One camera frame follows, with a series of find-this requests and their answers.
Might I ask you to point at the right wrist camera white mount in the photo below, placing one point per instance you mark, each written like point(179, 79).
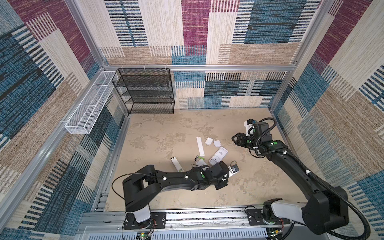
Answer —
point(250, 127)

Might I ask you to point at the white remote control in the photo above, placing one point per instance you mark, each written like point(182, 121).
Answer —
point(218, 156)
point(200, 162)

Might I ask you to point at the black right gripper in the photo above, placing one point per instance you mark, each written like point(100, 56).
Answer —
point(240, 139)

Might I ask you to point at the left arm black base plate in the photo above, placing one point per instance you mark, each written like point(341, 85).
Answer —
point(157, 221)

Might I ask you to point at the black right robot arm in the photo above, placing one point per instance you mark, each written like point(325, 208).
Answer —
point(327, 207)

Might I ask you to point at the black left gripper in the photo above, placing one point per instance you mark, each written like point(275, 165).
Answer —
point(222, 185)

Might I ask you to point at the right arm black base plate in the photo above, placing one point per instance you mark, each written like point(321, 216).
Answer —
point(256, 217)

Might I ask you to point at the slim white remote black screen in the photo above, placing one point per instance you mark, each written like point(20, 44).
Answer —
point(177, 165)

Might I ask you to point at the white wire mesh basket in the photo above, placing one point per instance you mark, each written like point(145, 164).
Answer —
point(87, 112)

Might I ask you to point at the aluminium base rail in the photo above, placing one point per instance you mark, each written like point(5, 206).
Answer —
point(229, 223)

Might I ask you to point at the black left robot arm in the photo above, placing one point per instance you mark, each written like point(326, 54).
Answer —
point(141, 187)

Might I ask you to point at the long white battery cover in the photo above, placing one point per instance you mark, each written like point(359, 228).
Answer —
point(200, 147)

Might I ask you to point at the black wire mesh shelf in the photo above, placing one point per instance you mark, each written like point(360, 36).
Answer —
point(145, 91)

